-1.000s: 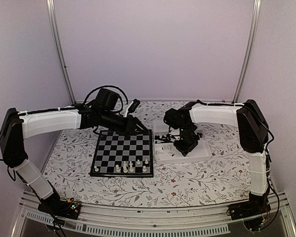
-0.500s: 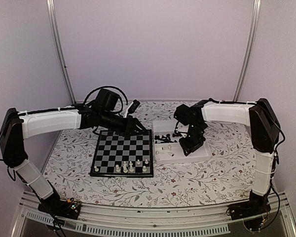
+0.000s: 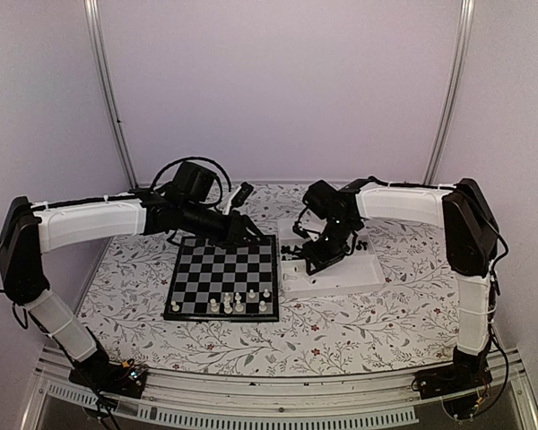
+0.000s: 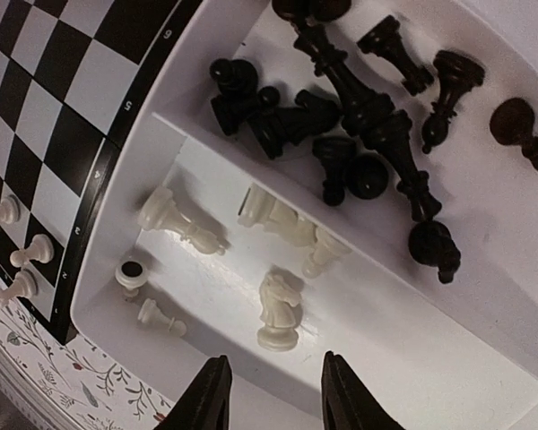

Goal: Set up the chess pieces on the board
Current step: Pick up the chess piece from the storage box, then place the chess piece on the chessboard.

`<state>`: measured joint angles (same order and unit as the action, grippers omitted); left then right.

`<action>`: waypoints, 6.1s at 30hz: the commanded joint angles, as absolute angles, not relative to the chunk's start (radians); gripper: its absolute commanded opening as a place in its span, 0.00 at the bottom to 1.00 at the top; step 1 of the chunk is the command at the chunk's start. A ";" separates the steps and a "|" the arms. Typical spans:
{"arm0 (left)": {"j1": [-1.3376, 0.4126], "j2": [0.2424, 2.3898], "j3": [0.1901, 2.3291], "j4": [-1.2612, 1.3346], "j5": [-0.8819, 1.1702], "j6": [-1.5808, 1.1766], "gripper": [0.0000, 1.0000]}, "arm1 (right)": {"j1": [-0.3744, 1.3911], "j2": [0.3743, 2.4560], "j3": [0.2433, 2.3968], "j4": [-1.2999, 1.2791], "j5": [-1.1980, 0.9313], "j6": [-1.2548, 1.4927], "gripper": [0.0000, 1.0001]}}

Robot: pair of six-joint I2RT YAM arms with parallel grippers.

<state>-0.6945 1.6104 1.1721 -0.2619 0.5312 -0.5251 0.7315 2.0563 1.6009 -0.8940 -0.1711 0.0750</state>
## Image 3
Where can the right metal frame post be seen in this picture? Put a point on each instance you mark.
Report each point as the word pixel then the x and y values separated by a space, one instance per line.
pixel 463 36

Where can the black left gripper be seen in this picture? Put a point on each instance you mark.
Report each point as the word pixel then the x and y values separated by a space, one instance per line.
pixel 236 231

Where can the left metal frame post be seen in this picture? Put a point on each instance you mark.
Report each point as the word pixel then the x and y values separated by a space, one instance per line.
pixel 92 14

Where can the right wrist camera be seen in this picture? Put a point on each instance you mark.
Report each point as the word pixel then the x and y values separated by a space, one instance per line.
pixel 298 230

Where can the metal frame post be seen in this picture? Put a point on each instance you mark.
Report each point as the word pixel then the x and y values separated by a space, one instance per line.
pixel 463 36
pixel 92 14

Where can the black piece far apart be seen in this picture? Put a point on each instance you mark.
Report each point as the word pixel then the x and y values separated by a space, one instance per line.
pixel 362 246

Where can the floral table mat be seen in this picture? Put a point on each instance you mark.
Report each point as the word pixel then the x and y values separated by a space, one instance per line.
pixel 411 321

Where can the white chess pieces pile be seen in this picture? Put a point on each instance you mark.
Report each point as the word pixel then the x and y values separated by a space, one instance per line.
pixel 294 276

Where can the white plastic tray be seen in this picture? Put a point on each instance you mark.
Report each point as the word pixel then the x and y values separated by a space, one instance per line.
pixel 358 273

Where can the black chess pieces pile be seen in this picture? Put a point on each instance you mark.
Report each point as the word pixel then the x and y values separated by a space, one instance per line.
pixel 291 253

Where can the black grey chessboard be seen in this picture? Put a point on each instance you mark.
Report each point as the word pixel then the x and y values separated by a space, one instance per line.
pixel 204 271

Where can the aluminium front rail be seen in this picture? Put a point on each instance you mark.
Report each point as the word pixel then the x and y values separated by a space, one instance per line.
pixel 382 400

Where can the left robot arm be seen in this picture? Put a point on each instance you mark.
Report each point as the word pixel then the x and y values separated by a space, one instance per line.
pixel 199 199

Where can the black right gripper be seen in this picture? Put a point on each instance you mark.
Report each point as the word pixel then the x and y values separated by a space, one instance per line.
pixel 319 260

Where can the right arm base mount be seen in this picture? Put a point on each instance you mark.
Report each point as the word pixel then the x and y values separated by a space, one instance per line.
pixel 461 389

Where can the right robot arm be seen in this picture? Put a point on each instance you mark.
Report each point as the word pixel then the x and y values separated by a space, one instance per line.
pixel 472 240

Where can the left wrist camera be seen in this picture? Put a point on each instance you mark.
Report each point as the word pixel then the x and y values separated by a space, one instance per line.
pixel 236 198

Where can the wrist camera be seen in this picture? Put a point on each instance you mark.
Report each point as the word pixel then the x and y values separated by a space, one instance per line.
pixel 236 198
pixel 298 230

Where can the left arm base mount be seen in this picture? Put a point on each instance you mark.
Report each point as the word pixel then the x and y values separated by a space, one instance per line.
pixel 127 378

